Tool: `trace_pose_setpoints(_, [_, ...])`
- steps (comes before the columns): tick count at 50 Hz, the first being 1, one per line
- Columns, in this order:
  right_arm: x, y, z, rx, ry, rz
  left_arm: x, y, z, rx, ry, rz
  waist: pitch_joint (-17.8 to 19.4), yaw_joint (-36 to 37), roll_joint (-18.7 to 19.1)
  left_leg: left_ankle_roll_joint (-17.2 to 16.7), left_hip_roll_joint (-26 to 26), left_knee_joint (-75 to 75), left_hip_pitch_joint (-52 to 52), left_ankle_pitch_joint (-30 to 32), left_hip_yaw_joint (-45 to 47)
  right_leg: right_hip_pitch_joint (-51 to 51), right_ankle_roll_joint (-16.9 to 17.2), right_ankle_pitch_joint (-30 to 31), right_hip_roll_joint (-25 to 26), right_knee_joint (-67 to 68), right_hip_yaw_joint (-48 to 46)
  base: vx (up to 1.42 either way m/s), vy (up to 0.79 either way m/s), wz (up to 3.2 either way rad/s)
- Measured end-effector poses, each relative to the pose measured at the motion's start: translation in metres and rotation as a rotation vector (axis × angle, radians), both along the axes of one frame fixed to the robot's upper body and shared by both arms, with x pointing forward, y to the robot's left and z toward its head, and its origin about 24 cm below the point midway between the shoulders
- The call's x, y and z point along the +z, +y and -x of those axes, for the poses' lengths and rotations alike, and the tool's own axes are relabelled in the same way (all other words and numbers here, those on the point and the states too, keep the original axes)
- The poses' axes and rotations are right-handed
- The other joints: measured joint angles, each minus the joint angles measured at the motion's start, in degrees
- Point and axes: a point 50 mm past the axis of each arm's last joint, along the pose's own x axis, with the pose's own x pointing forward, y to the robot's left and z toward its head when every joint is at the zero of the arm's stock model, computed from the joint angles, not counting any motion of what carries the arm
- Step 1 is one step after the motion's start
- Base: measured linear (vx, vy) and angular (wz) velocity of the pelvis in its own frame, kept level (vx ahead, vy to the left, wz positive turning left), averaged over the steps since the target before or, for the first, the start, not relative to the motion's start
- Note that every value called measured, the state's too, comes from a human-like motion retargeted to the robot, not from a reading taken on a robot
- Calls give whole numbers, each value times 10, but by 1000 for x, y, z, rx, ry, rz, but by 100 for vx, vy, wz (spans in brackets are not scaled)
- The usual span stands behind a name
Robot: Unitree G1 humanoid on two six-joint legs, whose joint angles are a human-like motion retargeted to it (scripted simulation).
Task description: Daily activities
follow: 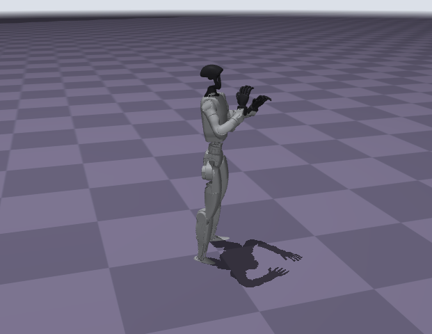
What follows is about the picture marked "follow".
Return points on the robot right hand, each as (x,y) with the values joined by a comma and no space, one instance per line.
(243,97)

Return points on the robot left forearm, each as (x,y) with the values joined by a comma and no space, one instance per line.
(252,113)

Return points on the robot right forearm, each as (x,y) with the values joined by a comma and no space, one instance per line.
(230,125)

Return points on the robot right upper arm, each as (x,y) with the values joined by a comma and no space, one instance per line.
(209,109)

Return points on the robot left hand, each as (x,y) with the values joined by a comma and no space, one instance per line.
(257,103)

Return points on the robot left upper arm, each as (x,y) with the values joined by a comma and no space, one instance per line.
(229,112)

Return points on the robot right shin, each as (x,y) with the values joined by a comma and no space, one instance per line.
(203,233)

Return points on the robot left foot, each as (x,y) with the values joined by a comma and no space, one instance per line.
(218,238)

